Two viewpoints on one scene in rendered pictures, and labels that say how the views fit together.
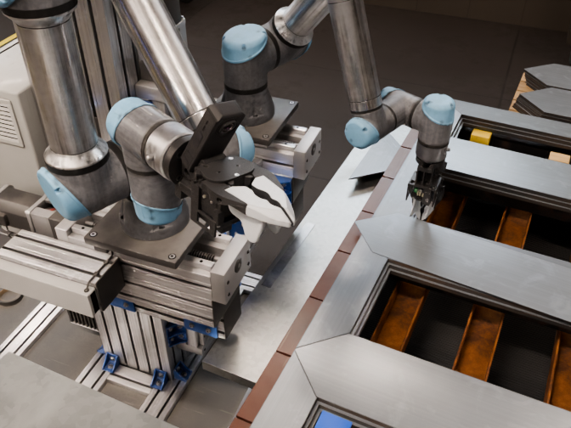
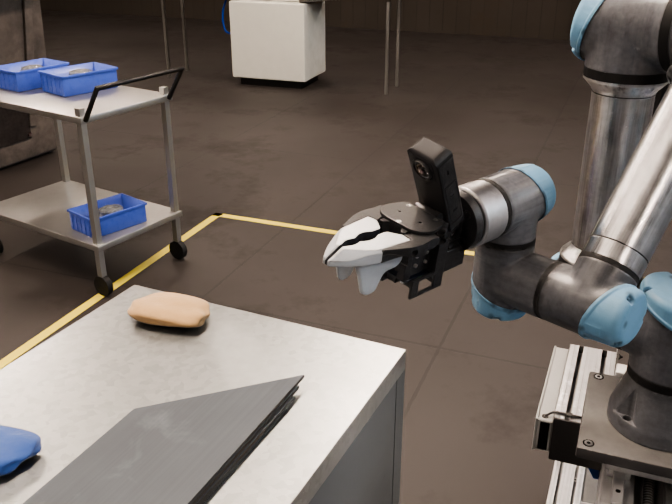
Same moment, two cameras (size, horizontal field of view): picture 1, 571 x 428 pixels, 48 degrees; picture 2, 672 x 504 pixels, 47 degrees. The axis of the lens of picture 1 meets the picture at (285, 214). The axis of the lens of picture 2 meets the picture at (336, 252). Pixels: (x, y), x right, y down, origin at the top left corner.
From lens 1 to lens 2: 0.93 m
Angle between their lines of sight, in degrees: 75
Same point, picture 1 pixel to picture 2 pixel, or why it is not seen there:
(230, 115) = (419, 153)
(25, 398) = (352, 367)
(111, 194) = not seen: hidden behind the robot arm
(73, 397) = (354, 394)
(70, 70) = (604, 151)
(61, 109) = (582, 188)
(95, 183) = not seen: hidden behind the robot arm
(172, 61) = (631, 172)
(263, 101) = not seen: outside the picture
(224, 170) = (405, 214)
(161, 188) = (480, 264)
